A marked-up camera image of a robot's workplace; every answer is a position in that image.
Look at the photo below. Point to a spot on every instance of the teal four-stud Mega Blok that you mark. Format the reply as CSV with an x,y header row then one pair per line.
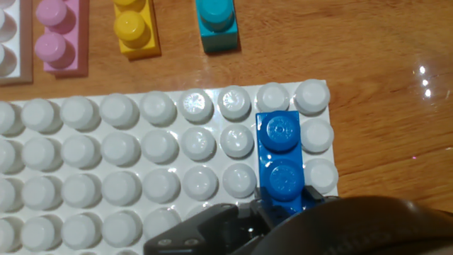
x,y
217,35

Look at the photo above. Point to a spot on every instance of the white four-stud Mega Blok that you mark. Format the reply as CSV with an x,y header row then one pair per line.
x,y
10,53

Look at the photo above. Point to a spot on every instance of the pink four-stud Mega Blok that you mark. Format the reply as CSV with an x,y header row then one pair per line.
x,y
53,46

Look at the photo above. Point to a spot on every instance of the yellow four-stud Mega Blok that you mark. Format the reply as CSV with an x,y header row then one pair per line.
x,y
131,32

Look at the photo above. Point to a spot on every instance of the white studded baseplate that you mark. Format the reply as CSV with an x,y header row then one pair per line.
x,y
106,159

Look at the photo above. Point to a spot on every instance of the glossy wooden board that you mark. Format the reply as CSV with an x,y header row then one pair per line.
x,y
371,124

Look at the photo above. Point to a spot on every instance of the blue long Mega Blok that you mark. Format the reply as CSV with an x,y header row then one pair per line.
x,y
279,152

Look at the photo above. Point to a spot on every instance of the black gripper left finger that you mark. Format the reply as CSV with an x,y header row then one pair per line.
x,y
212,226

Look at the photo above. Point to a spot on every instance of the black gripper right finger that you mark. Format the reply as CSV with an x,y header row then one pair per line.
x,y
313,196

